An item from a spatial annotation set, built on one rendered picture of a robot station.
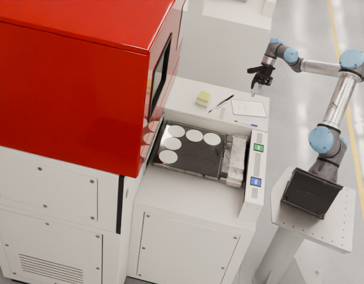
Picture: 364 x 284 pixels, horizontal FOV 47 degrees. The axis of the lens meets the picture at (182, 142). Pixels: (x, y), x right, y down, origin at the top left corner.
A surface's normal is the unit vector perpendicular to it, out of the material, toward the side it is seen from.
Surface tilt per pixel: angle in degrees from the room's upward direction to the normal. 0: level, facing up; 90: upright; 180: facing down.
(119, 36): 0
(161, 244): 90
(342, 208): 0
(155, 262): 90
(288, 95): 0
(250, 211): 90
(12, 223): 90
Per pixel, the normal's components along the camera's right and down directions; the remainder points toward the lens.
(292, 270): -0.35, 0.61
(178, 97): 0.14, -0.72
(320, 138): -0.65, -0.18
